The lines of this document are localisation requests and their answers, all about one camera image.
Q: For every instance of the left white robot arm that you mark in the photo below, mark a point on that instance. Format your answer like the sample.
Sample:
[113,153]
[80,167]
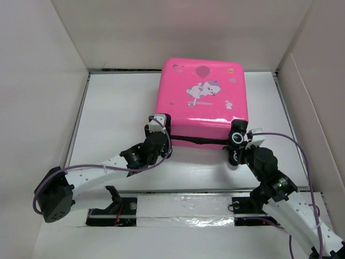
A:
[57,192]

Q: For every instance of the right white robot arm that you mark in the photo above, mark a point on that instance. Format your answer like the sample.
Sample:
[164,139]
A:
[279,197]

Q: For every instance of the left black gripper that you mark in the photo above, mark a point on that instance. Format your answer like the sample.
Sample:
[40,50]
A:
[167,145]

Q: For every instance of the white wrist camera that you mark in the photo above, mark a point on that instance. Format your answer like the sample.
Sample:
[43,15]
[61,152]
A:
[255,138]
[157,123]

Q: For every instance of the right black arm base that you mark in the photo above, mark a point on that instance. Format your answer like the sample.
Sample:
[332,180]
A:
[247,214]

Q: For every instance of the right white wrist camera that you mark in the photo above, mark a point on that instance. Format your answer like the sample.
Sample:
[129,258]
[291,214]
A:
[255,138]

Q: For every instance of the aluminium rail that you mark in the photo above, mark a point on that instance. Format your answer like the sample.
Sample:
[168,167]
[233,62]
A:
[116,106]

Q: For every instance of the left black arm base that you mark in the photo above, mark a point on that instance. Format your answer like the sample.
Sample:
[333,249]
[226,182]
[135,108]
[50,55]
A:
[119,214]

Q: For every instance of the pink kids suitcase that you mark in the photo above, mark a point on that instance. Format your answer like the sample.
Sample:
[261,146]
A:
[204,103]

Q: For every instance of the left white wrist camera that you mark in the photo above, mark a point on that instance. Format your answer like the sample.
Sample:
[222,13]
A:
[157,123]

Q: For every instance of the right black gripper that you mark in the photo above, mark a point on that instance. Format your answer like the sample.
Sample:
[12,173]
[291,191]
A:
[251,148]

